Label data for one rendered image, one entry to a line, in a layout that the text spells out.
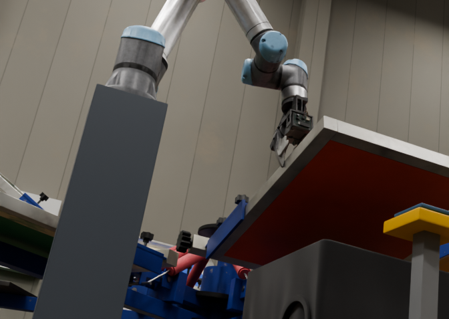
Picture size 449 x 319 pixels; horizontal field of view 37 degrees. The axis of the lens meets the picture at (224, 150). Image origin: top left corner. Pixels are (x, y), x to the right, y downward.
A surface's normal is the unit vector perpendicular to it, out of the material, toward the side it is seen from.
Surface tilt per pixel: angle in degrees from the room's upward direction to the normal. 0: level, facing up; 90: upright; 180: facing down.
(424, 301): 90
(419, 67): 90
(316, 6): 90
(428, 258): 90
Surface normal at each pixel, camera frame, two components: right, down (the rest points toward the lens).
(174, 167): 0.30, -0.34
